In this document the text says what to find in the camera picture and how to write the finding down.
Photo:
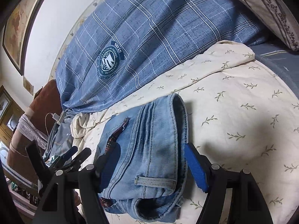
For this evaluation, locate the framed horse painting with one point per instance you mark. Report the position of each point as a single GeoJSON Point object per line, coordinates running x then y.
{"type": "Point", "coordinates": [17, 31]}

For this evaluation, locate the blue plaid blanket with emblem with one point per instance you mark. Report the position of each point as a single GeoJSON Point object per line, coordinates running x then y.
{"type": "Point", "coordinates": [125, 44]}

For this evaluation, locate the white phone charger plug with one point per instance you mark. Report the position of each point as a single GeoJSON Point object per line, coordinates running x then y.
{"type": "Point", "coordinates": [58, 118]}

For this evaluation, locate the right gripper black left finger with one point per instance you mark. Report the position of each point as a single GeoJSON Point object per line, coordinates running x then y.
{"type": "Point", "coordinates": [71, 196]}

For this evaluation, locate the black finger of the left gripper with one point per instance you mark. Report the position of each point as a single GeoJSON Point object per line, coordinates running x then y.
{"type": "Point", "coordinates": [76, 163]}
{"type": "Point", "coordinates": [61, 160]}

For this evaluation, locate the blue denim jeans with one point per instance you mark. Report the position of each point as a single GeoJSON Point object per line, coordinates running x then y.
{"type": "Point", "coordinates": [146, 172]}

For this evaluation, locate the wooden door with glass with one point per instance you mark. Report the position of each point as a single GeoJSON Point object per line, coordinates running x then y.
{"type": "Point", "coordinates": [10, 114]}

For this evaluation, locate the cream leaf-print bedsheet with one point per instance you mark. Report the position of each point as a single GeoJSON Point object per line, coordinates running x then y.
{"type": "Point", "coordinates": [243, 113]}

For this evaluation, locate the grey patterned quilt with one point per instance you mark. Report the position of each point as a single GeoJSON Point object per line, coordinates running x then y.
{"type": "Point", "coordinates": [60, 139]}

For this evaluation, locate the lilac cloth on headboard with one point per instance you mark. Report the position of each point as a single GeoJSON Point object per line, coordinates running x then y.
{"type": "Point", "coordinates": [26, 128]}

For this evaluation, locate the striped beige cushion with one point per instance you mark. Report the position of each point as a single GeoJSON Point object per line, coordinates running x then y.
{"type": "Point", "coordinates": [280, 16]}

